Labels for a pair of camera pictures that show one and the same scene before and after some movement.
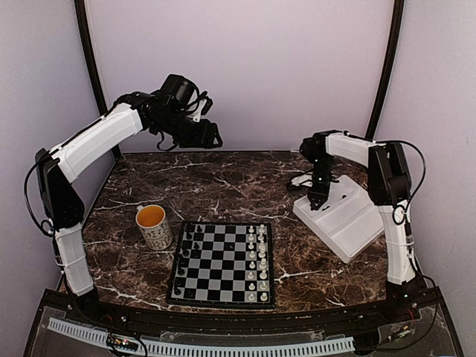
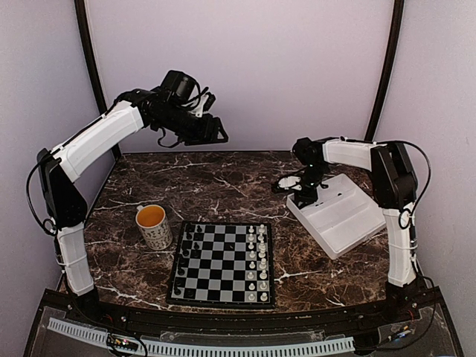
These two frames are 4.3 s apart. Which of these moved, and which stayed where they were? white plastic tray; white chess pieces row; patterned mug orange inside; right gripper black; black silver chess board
Moved: white plastic tray; right gripper black
Stayed: black silver chess board; patterned mug orange inside; white chess pieces row
